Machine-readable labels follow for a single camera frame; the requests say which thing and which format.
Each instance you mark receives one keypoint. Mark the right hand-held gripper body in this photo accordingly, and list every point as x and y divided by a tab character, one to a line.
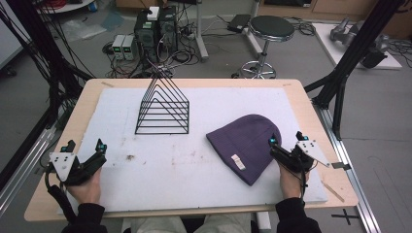
309	150

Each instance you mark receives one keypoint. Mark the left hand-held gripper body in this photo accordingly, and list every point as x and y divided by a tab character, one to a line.
63	163

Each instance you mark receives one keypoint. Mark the purple knit beanie hat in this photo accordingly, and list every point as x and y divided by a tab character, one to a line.
244	142

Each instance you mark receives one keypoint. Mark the person's left hand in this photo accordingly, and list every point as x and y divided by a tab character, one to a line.
87	191

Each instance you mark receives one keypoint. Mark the person's right hand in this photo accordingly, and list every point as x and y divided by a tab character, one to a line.
291	184

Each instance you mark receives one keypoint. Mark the thin wooden stick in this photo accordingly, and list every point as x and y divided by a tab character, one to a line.
333	192

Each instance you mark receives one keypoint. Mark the white foam mat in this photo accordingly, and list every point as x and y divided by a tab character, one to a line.
155	174

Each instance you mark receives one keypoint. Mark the person's legs in light trousers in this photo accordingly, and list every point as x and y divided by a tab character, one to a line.
152	225

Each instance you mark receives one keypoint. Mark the white floor board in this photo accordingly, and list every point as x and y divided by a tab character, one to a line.
327	42

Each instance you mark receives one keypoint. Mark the grey bench power supply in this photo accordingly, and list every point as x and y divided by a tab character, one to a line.
129	48
118	47

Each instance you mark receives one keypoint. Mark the black round stool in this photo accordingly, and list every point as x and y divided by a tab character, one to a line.
271	27

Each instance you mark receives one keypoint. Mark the black computer tower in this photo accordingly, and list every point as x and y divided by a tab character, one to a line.
145	34
168	30

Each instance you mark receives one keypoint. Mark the black flat box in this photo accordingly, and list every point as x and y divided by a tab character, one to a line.
239	22

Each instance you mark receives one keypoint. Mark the grey metal table leg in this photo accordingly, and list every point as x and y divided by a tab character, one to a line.
200	35

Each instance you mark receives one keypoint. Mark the white box on computer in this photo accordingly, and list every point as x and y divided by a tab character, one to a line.
153	13

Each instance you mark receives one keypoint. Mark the aluminium rail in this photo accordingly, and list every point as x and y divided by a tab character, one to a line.
26	168
353	181

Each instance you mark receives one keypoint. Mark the black metal frame stand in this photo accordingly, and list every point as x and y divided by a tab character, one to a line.
35	58
353	55

